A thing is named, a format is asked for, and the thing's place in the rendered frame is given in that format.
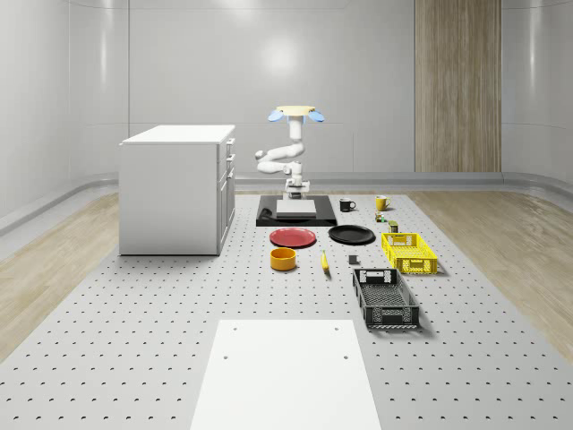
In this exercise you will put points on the dark grey basket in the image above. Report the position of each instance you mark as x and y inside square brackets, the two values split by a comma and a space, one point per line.
[389, 313]

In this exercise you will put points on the white cabinet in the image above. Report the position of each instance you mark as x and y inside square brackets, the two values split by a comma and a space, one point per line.
[170, 197]

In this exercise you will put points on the banana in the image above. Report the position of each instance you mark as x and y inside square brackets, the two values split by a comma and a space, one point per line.
[325, 263]

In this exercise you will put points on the black plate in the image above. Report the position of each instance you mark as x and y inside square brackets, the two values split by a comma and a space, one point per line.
[352, 234]

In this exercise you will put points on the puzzle cube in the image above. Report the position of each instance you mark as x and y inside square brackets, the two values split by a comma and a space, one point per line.
[381, 218]

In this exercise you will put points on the black mug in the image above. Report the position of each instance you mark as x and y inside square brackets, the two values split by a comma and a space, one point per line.
[345, 205]

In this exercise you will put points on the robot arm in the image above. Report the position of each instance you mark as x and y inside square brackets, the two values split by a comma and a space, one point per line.
[293, 150]

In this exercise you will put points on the red plate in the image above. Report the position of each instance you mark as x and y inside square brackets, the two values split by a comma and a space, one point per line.
[293, 237]

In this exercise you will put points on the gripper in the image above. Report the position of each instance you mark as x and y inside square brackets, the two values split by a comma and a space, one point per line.
[296, 185]

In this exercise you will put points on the yellow basket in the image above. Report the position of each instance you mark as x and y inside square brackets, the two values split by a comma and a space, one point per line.
[409, 265]

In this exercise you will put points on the drone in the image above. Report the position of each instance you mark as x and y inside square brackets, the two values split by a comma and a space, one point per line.
[295, 109]

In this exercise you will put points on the yellow mug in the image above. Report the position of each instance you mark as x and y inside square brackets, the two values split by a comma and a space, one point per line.
[381, 203]

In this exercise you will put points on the yellow bowl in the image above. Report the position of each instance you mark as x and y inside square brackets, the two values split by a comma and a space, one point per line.
[283, 261]

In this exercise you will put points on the grey cube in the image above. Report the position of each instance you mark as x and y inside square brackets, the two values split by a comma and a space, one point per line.
[354, 260]

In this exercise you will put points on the flat-sided can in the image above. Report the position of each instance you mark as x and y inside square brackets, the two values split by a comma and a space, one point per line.
[393, 226]

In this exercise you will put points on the black stove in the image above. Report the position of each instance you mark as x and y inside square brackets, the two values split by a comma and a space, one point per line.
[324, 212]

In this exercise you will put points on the white board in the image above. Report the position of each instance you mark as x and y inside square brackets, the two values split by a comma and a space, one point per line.
[286, 380]

